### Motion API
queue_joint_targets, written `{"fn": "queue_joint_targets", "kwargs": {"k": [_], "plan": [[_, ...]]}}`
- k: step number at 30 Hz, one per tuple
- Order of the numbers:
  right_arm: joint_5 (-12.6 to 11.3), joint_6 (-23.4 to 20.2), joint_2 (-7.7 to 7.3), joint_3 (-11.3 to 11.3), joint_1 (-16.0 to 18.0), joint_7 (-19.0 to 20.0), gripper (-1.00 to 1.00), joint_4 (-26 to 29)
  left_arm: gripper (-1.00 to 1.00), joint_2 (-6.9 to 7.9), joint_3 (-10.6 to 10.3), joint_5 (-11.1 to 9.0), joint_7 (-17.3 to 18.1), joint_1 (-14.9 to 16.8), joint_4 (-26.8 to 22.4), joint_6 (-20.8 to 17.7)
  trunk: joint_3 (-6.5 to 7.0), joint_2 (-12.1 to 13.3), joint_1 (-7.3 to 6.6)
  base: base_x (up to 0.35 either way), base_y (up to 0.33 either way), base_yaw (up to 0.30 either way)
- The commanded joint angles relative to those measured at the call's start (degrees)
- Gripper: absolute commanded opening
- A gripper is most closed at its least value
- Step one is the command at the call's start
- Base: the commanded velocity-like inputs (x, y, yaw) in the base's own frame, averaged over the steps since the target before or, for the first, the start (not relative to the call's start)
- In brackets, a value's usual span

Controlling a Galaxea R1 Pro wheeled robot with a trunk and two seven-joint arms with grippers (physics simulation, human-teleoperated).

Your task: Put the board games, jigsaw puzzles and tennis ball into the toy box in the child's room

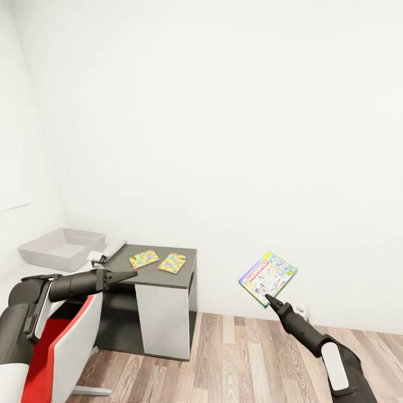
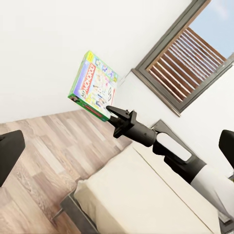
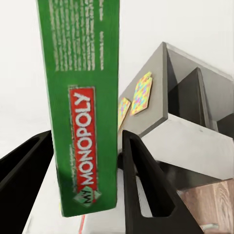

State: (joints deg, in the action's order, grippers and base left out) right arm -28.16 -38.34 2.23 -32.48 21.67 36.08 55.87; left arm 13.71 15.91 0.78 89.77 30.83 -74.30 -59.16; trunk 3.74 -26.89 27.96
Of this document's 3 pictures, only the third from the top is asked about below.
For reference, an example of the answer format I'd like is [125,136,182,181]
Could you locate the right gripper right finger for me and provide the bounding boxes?
[122,130,203,234]

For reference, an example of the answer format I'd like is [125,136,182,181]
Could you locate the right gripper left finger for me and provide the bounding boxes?
[0,130,54,234]

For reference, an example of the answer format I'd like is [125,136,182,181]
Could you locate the board game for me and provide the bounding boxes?
[36,0,121,218]

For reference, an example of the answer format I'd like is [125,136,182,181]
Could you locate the jigsaw puzzle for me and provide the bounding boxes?
[118,96,130,129]
[130,71,152,116]

